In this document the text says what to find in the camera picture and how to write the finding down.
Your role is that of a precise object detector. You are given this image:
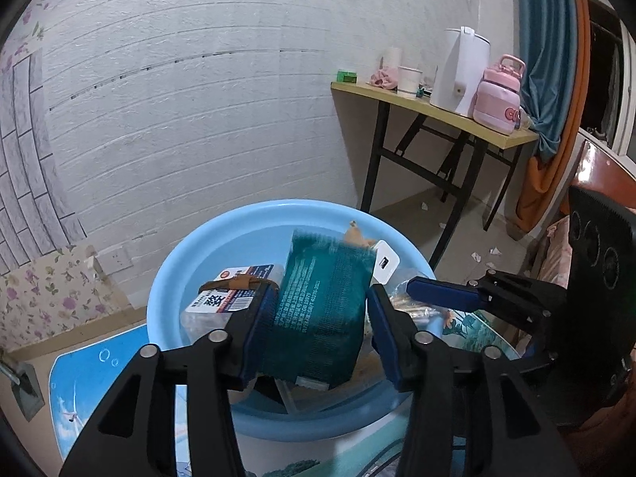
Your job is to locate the dark green wipes packet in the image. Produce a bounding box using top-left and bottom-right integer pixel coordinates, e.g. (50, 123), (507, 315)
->
(260, 231), (376, 389)

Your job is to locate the cotton swab bag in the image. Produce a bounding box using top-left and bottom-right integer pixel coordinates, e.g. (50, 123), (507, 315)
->
(385, 268), (452, 335)

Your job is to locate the toothpick box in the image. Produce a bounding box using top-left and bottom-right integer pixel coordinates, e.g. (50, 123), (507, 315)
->
(180, 264), (285, 342)

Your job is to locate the white power adapter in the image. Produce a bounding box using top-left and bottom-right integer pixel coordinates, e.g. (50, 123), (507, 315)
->
(372, 240), (400, 284)

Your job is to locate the blue plastic basin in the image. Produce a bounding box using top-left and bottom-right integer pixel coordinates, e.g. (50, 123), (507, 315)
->
(147, 199), (432, 442)

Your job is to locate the beige plush toy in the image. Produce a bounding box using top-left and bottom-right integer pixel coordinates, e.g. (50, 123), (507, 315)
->
(344, 221), (377, 249)

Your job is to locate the side table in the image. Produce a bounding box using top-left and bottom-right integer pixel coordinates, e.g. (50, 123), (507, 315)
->
(331, 82), (538, 268)

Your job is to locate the pink water bottle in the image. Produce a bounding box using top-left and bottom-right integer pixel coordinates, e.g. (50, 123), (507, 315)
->
(472, 54), (526, 136)

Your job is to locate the white paper cup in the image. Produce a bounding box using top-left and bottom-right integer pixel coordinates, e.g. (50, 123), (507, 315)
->
(397, 66), (423, 97)

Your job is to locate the pink cloth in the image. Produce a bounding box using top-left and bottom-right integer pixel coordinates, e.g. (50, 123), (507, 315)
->
(368, 67), (399, 91)

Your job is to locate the white electric kettle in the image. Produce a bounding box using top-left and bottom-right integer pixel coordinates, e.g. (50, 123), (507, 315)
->
(430, 26), (491, 117)

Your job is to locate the green small box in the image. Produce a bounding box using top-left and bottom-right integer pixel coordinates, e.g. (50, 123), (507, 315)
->
(335, 69), (358, 84)

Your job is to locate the paper roll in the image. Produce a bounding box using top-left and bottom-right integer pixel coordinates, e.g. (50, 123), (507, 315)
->
(382, 47), (402, 69)

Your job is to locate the blue curtain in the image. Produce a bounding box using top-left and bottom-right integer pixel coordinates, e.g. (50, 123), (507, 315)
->
(518, 0), (578, 161)

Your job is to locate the wall socket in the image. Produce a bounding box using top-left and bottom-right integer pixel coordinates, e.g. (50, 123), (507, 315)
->
(96, 244), (133, 276)

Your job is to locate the dustpan with handle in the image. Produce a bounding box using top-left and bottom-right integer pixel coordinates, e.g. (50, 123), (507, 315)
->
(1, 350), (45, 422)

